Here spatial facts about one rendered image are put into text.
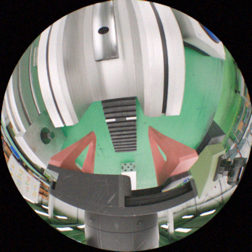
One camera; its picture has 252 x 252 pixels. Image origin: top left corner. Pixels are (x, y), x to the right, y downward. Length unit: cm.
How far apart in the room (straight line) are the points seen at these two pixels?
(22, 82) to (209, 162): 53
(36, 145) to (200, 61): 32
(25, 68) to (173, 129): 31
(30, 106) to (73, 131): 11
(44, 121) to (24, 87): 8
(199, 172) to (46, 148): 49
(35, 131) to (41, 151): 4
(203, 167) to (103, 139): 38
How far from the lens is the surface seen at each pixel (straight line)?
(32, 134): 17
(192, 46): 16
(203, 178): 42
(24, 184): 333
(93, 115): 16
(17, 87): 17
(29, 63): 21
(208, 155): 39
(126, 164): 27
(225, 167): 46
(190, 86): 18
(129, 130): 16
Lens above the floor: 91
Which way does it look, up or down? 53 degrees down
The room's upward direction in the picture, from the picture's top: 177 degrees clockwise
